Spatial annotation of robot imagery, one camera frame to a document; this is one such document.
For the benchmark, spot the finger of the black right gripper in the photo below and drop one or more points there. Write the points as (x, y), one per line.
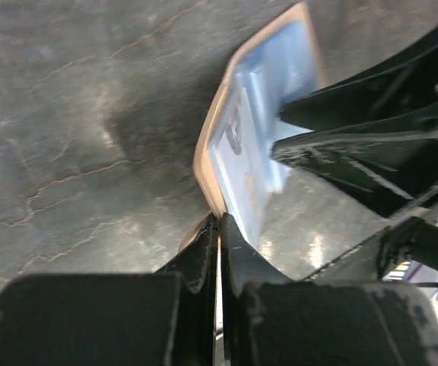
(405, 82)

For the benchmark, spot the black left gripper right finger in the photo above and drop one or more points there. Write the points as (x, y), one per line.
(270, 319)

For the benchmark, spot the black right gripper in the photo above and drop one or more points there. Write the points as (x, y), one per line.
(386, 170)

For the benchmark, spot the beige card holder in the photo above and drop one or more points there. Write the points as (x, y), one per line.
(278, 64)

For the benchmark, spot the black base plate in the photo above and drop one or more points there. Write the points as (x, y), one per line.
(360, 263)

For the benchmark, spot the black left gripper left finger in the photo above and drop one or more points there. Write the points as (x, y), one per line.
(162, 318)

